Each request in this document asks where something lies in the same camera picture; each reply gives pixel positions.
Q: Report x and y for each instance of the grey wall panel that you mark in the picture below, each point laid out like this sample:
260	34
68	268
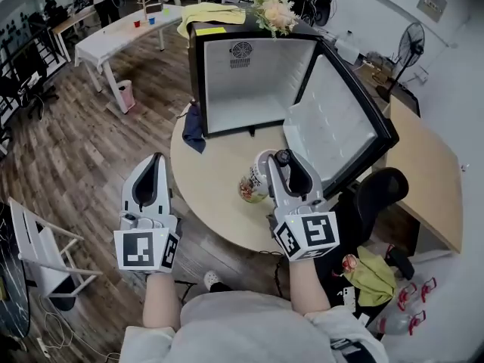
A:
432	3

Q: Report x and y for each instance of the person's left forearm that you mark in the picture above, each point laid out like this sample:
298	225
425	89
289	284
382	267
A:
160	301

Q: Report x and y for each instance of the green cloth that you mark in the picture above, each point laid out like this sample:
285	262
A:
374	278

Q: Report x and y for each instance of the blue cup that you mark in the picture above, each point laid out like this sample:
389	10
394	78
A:
152	20

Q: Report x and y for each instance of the wooden peg stand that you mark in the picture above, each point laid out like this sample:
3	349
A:
144	8

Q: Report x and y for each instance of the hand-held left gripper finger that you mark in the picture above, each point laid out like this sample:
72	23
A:
162	187
129	183

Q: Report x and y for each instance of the black office chair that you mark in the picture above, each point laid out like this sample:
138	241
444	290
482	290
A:
378	199

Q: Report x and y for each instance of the person's right forearm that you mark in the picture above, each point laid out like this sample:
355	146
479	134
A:
308	286

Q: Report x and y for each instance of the black swivel chair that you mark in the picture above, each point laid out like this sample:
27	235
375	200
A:
32	81

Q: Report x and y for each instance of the yellow cloth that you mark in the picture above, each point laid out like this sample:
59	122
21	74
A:
211	13

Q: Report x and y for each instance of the navy blue cloth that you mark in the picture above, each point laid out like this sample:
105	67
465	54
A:
193	129

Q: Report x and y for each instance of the light wooden desk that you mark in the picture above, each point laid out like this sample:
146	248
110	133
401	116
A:
427	172

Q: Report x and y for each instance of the white wooden folding chair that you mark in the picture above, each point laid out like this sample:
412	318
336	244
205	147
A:
41	248

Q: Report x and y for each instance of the long white table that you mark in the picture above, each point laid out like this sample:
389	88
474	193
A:
113	38

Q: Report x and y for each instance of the black standing fan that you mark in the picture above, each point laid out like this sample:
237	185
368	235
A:
410	44

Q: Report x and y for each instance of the white power strip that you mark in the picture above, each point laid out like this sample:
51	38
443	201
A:
42	346

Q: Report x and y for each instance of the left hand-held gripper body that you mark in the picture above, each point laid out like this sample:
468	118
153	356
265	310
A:
138	246

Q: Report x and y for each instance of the yellow sticky note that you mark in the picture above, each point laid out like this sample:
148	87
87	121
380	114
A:
210	31

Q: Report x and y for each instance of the artificial flower bouquet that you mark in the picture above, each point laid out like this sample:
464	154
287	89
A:
278	13

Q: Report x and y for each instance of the white shoe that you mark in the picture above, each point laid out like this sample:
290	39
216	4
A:
211	279

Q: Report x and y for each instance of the pink waste bin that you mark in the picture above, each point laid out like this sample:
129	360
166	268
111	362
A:
126	95

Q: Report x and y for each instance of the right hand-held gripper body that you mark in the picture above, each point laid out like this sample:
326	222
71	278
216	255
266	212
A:
315	231

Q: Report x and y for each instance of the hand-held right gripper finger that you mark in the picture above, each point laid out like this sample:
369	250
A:
315	182
278	187

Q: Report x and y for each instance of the white phone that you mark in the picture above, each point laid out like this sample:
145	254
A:
348	299

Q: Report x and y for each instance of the grey sweatshirt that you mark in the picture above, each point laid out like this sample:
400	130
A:
246	331

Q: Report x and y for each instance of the black marble table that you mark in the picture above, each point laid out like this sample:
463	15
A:
11	278

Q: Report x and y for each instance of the black mini fridge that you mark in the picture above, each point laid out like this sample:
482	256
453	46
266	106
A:
249	89

